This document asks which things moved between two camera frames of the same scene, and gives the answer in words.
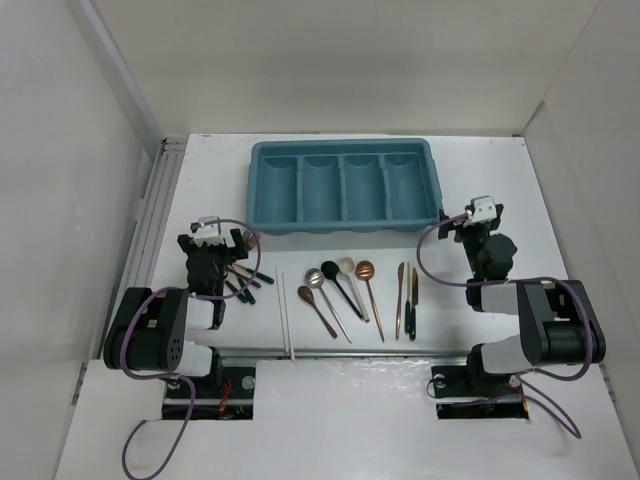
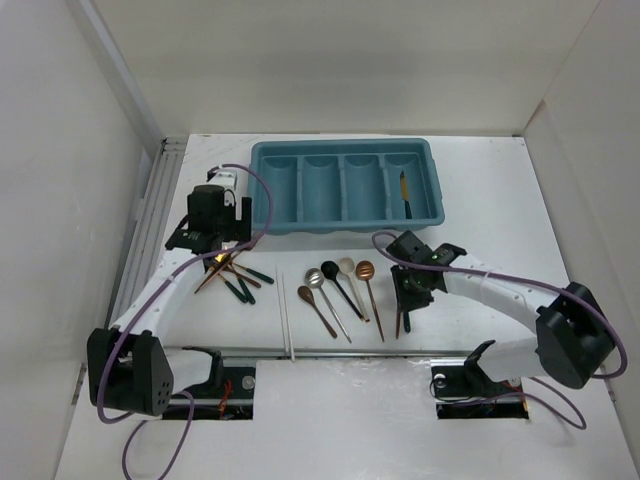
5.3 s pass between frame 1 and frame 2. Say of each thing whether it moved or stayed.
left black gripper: moved
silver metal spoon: stayed
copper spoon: stayed
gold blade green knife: moved
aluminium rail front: stayed
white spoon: stayed
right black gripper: moved
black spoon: stayed
